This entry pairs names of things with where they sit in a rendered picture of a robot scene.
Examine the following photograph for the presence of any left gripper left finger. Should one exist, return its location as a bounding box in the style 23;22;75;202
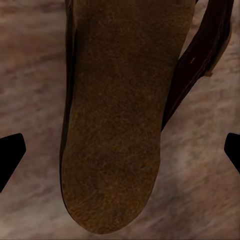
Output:
0;133;26;193

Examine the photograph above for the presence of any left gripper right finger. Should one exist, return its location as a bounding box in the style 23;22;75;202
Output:
224;133;240;173

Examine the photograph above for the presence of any sandal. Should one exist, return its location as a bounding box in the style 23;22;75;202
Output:
59;0;234;234

